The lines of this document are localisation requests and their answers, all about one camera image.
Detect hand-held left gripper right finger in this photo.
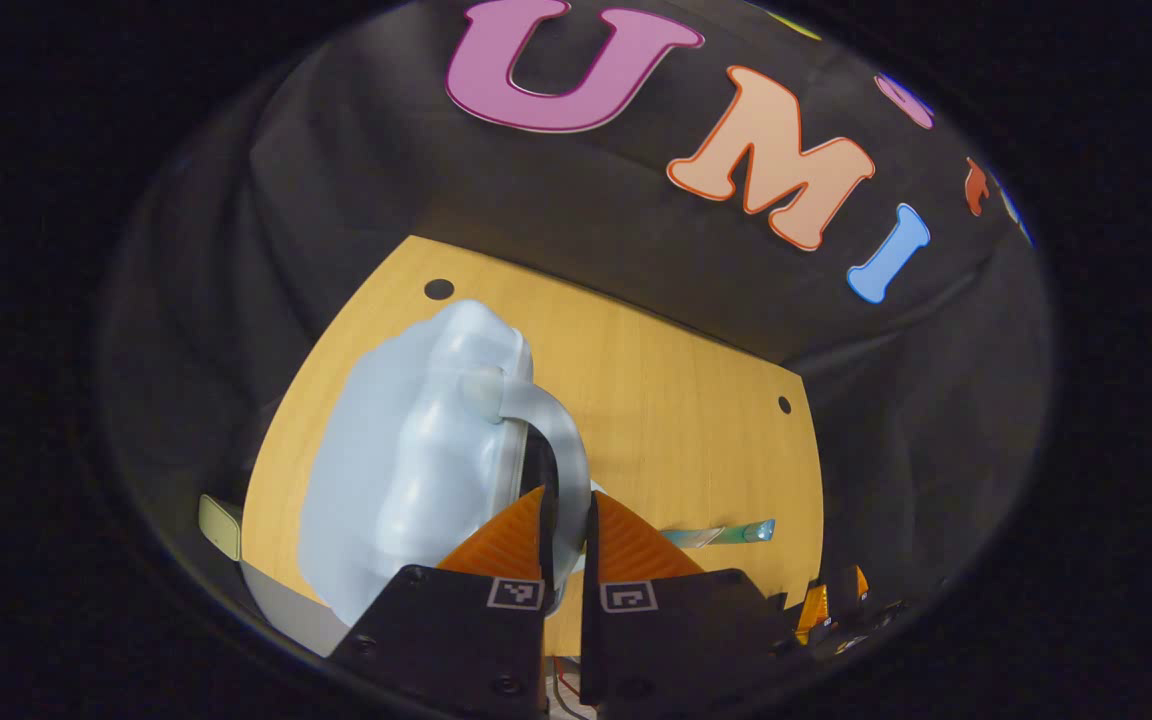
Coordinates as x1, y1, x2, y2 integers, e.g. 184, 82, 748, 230
580, 490, 807, 716

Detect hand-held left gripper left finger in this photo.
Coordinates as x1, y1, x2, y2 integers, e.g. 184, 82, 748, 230
326, 485, 549, 720

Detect light blue suitcase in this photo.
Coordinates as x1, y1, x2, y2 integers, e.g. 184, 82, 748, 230
296, 298, 594, 629

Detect pale green trash bin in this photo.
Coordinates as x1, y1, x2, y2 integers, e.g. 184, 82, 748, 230
198, 494, 243, 561

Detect black backdrop cloth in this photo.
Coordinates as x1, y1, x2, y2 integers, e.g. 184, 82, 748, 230
101, 0, 1052, 641

